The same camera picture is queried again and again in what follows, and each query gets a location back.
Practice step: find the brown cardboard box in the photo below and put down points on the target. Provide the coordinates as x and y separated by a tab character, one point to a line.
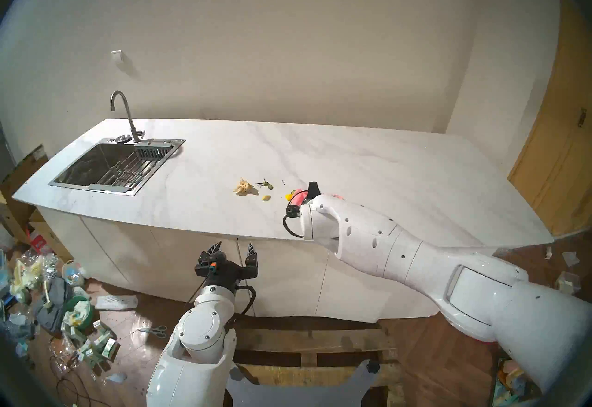
23	170

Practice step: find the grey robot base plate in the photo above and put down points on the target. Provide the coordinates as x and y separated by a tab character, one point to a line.
300	397

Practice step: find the yellow white plastic bag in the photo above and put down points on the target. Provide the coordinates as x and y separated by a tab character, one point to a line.
25	279

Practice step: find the white paper sheet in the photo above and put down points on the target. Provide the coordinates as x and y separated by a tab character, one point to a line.
571	259

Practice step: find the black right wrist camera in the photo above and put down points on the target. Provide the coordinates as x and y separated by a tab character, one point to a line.
293	211

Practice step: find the clear round lidded bowl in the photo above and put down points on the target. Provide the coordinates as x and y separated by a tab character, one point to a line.
73	273

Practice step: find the crumpled beige paper tissue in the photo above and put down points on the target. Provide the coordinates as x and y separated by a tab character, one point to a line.
243	186

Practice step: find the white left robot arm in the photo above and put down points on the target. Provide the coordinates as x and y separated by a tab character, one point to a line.
203	336

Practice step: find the red cardboard box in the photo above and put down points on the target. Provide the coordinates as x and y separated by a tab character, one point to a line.
39	240

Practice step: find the wooden door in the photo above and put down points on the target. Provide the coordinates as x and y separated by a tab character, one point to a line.
555	156

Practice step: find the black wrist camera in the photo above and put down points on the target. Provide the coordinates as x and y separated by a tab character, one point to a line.
293	211
205	265

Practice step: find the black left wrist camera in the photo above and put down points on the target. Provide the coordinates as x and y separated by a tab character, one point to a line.
205	265

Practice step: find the clear plastic container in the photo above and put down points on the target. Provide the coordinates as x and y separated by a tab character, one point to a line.
568	282

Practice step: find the white foam net sleeve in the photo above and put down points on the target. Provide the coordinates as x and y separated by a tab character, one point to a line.
115	303

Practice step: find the white counter cabinet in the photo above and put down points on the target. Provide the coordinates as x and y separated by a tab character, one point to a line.
286	281

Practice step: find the dark grey bag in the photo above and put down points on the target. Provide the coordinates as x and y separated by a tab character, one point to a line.
53	306

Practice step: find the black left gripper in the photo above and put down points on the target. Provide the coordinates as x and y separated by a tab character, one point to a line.
224	274

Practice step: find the steel scissors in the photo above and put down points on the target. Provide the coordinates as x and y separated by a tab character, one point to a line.
155	330

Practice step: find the pink waffle cleaning cloth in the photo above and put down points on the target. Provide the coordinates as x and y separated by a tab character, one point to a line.
299	197

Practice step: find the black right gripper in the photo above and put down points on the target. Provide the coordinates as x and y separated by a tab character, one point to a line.
313	191

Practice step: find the green bowl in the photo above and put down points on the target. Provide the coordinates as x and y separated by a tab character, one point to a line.
78	311

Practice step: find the green white small carton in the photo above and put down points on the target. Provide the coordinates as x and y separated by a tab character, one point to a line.
88	349
110	348
102	329

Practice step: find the green stem sprig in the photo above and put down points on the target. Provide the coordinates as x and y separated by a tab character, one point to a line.
265	184

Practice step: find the steel gooseneck faucet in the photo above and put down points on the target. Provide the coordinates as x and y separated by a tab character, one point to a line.
131	117

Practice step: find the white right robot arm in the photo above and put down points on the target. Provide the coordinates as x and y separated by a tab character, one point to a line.
370	239

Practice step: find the brass door hinge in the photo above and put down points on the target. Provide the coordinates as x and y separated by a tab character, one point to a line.
582	118

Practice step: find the wooden pallet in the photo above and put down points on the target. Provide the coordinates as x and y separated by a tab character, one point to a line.
314	343

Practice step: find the white wall socket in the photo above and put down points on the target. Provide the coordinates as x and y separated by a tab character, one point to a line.
117	56

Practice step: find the stainless steel sink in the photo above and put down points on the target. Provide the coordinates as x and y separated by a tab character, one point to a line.
106	167

